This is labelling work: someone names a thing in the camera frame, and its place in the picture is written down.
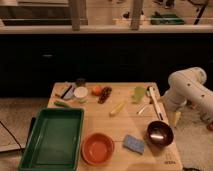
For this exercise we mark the green pepper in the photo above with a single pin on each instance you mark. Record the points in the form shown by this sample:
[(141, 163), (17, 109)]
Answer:
[(61, 104)]

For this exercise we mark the red bowl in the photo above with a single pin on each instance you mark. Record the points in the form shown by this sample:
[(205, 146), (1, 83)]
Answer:
[(97, 149)]

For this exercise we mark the dark small jar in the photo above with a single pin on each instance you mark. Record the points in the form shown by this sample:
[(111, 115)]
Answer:
[(81, 82)]

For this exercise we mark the orange fruit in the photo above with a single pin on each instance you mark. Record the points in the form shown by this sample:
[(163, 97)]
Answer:
[(96, 90)]

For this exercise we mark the long white utensil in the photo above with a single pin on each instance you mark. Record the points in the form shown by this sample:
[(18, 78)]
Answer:
[(155, 103)]

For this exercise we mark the dark grape bunch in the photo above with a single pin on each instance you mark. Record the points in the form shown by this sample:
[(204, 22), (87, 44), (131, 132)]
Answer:
[(104, 94)]

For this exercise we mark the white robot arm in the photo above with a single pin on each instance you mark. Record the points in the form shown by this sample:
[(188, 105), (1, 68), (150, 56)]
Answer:
[(188, 85)]

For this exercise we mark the blue sponge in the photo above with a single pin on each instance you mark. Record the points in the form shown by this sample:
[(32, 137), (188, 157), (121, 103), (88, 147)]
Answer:
[(133, 144)]

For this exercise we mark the green plastic tray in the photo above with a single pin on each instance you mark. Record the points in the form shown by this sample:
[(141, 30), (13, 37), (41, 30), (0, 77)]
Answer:
[(54, 142)]

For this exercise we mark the yellow banana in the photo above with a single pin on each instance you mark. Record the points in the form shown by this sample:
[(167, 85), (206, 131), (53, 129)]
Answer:
[(117, 109)]

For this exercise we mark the dark maroon bowl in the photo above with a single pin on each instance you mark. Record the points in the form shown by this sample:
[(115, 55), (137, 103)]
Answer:
[(159, 134)]

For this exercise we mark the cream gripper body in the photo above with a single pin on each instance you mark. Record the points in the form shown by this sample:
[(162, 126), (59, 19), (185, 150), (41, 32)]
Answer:
[(173, 117)]

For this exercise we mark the green object on shelf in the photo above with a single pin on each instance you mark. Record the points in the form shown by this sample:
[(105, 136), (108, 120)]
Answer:
[(166, 19)]

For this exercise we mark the gray spatula with black handle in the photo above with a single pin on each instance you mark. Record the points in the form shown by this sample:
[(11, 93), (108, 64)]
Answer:
[(68, 93)]

